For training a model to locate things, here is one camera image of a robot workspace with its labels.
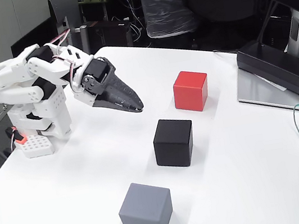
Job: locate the black cube block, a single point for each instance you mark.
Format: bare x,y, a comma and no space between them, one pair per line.
173,145

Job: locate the grey cube block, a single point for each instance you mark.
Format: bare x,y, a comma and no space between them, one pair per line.
143,215

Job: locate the red cube block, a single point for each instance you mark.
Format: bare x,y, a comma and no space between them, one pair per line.
189,94

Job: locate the white perforated table clamp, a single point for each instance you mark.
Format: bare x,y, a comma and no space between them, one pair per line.
37,147

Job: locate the plastic-wrapped black bin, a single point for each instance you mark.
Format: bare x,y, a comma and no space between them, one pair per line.
160,2

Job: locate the black power adapter brick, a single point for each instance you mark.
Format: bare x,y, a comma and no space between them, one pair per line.
273,69

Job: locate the silver metal post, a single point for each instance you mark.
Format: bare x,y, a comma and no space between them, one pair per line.
84,39

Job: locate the silver monitor base plate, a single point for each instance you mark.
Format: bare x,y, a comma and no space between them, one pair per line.
257,95

